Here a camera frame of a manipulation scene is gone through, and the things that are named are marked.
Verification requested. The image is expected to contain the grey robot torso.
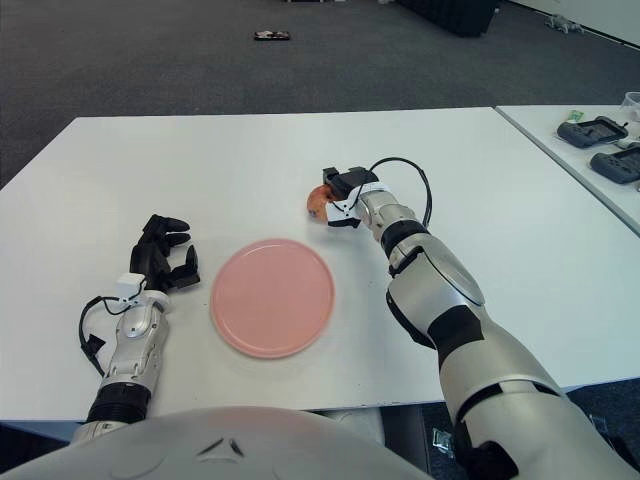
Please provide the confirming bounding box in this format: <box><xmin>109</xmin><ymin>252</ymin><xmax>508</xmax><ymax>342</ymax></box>
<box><xmin>0</xmin><ymin>405</ymin><xmax>436</xmax><ymax>480</ymax></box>

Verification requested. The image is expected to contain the metal stand with caster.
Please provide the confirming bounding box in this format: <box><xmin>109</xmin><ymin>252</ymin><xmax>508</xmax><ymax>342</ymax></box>
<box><xmin>590</xmin><ymin>413</ymin><xmax>640</xmax><ymax>454</ymax></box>

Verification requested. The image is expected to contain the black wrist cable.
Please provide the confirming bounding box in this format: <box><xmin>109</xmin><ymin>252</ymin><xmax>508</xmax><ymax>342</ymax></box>
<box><xmin>79</xmin><ymin>294</ymin><xmax>126</xmax><ymax>374</ymax></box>
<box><xmin>372</xmin><ymin>157</ymin><xmax>432</xmax><ymax>226</ymax></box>

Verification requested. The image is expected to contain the pink round plate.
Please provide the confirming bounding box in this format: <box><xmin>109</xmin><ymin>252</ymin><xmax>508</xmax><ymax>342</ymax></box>
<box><xmin>210</xmin><ymin>238</ymin><xmax>336</xmax><ymax>359</ymax></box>

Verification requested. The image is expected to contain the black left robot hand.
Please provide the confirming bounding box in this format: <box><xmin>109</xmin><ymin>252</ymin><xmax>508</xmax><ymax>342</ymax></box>
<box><xmin>129</xmin><ymin>214</ymin><xmax>202</xmax><ymax>292</ymax></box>

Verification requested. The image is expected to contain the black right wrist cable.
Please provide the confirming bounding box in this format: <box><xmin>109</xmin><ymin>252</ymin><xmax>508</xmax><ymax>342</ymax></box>
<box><xmin>372</xmin><ymin>157</ymin><xmax>432</xmax><ymax>226</ymax></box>

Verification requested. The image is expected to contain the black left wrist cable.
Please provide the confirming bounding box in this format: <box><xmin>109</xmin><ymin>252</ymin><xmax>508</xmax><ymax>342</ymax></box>
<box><xmin>79</xmin><ymin>294</ymin><xmax>126</xmax><ymax>374</ymax></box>

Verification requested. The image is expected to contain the grey handheld controller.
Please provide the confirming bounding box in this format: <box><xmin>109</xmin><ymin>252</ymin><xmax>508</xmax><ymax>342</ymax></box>
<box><xmin>589</xmin><ymin>143</ymin><xmax>640</xmax><ymax>185</ymax></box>
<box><xmin>556</xmin><ymin>116</ymin><xmax>629</xmax><ymax>149</ymax></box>

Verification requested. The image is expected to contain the red yellow apple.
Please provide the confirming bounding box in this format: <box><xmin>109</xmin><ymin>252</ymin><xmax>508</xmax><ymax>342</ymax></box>
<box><xmin>306</xmin><ymin>184</ymin><xmax>334</xmax><ymax>225</ymax></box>

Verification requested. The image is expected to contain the large black box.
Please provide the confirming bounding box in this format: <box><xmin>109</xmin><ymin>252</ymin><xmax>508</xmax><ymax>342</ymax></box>
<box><xmin>379</xmin><ymin>0</ymin><xmax>501</xmax><ymax>37</ymax></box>

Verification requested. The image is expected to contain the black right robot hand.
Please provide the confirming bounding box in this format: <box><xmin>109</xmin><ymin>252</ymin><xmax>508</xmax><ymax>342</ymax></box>
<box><xmin>322</xmin><ymin>166</ymin><xmax>381</xmax><ymax>231</ymax></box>

